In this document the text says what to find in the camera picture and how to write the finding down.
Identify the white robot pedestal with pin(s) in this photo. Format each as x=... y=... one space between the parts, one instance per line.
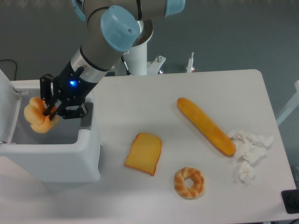
x=134 y=62

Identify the white frame at right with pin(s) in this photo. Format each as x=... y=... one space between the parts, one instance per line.
x=289 y=107

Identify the long orange baguette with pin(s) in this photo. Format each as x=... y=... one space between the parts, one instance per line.
x=206 y=126

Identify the orange toast slice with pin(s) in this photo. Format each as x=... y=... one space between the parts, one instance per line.
x=144 y=153

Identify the large crumpled white tissue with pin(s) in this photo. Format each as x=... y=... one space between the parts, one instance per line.
x=250 y=147

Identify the small crumpled white tissue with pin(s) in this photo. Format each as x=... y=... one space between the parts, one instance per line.
x=246 y=173

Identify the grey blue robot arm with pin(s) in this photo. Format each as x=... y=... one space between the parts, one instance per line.
x=113 y=29

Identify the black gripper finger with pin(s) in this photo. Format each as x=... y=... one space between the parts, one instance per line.
x=65 y=113
x=47 y=94

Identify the black device at edge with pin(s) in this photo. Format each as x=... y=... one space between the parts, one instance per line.
x=291 y=201

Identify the white trash can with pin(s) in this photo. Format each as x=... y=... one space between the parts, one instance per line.
x=69 y=152

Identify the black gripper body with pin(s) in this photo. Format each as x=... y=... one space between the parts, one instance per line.
x=69 y=88

